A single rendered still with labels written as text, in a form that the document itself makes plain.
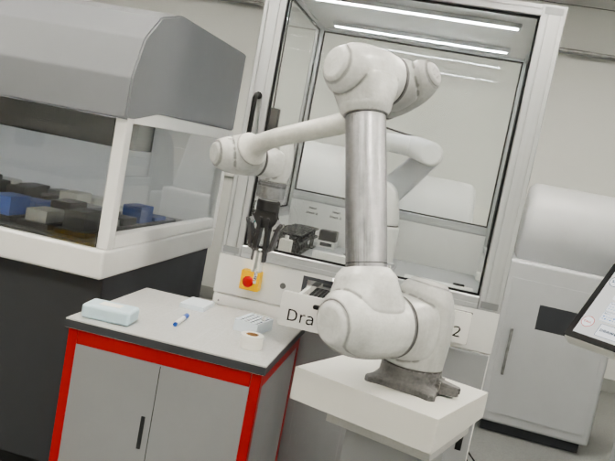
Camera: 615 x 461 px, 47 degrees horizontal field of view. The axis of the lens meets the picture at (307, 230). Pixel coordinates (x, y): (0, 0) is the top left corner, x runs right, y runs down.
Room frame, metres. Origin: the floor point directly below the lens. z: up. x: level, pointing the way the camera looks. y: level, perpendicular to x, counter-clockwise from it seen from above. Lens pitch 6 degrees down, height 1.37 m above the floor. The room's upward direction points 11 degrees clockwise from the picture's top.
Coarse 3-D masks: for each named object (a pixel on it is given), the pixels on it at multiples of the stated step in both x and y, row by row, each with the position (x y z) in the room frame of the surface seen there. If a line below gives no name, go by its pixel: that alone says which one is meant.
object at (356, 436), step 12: (336, 420) 1.70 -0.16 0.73; (348, 432) 1.73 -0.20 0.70; (360, 432) 1.67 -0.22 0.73; (372, 432) 1.65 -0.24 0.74; (468, 432) 1.82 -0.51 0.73; (348, 444) 1.73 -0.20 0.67; (360, 444) 1.71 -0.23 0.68; (372, 444) 1.69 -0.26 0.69; (384, 444) 1.64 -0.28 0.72; (396, 444) 1.62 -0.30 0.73; (348, 456) 1.72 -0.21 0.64; (360, 456) 1.71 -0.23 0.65; (372, 456) 1.69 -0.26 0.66; (384, 456) 1.67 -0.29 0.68; (396, 456) 1.66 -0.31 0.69; (408, 456) 1.64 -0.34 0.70; (420, 456) 1.59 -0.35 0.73; (432, 456) 1.59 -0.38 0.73
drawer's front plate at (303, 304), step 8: (288, 296) 2.20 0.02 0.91; (296, 296) 2.20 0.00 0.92; (304, 296) 2.19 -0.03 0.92; (312, 296) 2.19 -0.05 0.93; (288, 304) 2.20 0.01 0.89; (296, 304) 2.20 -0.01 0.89; (304, 304) 2.19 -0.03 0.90; (312, 304) 2.19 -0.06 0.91; (280, 312) 2.20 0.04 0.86; (304, 312) 2.19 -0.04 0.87; (312, 312) 2.19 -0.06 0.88; (280, 320) 2.20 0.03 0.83; (288, 320) 2.20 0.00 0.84; (296, 320) 2.20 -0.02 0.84; (304, 320) 2.19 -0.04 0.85; (304, 328) 2.19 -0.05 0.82; (312, 328) 2.19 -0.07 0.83
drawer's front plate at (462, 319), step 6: (456, 312) 2.43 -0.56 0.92; (462, 312) 2.42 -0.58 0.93; (456, 318) 2.42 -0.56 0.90; (462, 318) 2.42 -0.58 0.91; (468, 318) 2.42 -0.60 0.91; (456, 324) 2.42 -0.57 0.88; (462, 324) 2.42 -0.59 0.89; (468, 324) 2.42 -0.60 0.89; (456, 330) 2.42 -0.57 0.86; (462, 330) 2.42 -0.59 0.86; (468, 330) 2.42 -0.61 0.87; (462, 336) 2.42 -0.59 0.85; (456, 342) 2.42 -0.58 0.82; (462, 342) 2.42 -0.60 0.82
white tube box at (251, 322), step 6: (240, 318) 2.28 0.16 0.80; (246, 318) 2.29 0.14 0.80; (252, 318) 2.31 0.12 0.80; (258, 318) 2.32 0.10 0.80; (270, 318) 2.35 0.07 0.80; (234, 324) 2.26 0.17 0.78; (240, 324) 2.25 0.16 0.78; (246, 324) 2.24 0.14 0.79; (252, 324) 2.24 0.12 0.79; (258, 324) 2.25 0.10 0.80; (264, 324) 2.28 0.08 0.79; (270, 324) 2.33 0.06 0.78; (240, 330) 2.25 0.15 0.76; (246, 330) 2.24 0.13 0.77; (252, 330) 2.23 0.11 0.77; (258, 330) 2.24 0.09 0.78; (264, 330) 2.29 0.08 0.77
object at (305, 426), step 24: (264, 312) 2.56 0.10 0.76; (312, 336) 2.53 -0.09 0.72; (312, 360) 2.52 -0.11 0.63; (456, 360) 2.44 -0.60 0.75; (480, 360) 2.42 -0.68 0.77; (480, 384) 2.42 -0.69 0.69; (288, 408) 2.53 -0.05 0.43; (312, 408) 2.52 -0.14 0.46; (288, 432) 2.53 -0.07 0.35; (312, 432) 2.51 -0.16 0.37; (336, 432) 2.50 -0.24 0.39; (288, 456) 2.53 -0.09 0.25; (312, 456) 2.51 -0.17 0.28; (336, 456) 2.50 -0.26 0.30; (456, 456) 2.42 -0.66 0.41
